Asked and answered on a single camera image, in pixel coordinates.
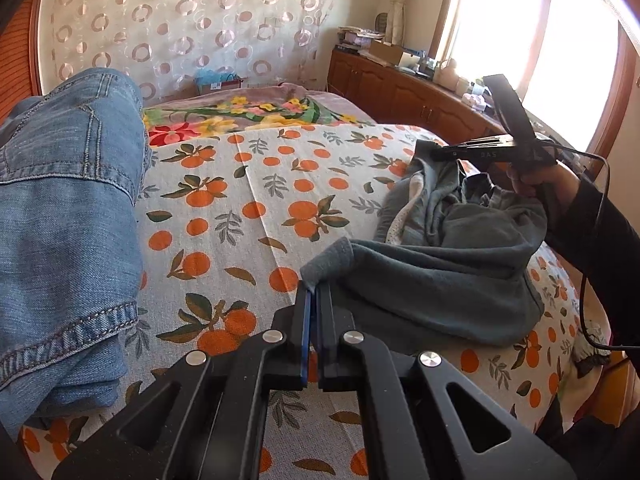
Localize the circle pattern sheer curtain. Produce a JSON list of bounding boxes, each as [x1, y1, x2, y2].
[[37, 0, 390, 107]]

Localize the person's right hand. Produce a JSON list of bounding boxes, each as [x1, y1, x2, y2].
[[506, 161, 577, 202]]

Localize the floral blanket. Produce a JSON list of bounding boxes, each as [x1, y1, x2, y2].
[[142, 82, 377, 149]]

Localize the grey-blue pants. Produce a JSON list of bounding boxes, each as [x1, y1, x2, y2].
[[300, 140, 549, 347]]

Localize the orange fruit print bed sheet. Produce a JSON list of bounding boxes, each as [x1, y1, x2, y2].
[[17, 122, 615, 480]]

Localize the blue denim jeans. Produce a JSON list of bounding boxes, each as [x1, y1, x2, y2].
[[0, 67, 154, 432]]

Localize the wooden bed frame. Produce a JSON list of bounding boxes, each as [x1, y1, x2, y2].
[[582, 349, 632, 427]]

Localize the person's right forearm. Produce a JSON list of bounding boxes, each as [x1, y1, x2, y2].
[[544, 177, 640, 352]]

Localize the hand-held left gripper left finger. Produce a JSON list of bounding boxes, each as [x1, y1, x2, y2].
[[50, 286, 315, 480]]

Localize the gift bag with blue tissue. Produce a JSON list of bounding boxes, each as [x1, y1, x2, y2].
[[194, 67, 249, 96]]

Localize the cardboard box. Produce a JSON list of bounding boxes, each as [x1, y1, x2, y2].
[[369, 39, 407, 64]]

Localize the cream window curtain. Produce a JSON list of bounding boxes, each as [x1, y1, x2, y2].
[[382, 0, 462, 47]]

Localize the reddish wooden panel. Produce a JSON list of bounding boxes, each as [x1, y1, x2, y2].
[[0, 0, 47, 127]]

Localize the white jars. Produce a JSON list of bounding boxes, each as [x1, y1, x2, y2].
[[432, 57, 472, 97]]

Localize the wooden cabinet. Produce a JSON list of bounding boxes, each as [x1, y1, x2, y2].
[[327, 47, 517, 137]]

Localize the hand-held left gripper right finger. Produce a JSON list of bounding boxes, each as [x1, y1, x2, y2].
[[315, 285, 578, 480]]

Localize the black cable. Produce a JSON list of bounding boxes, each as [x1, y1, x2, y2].
[[537, 144, 640, 352]]

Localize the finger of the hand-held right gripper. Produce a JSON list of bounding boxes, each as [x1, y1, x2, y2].
[[429, 143, 473, 162]]

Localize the stack of papers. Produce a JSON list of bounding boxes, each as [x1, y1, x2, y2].
[[337, 25, 386, 52]]

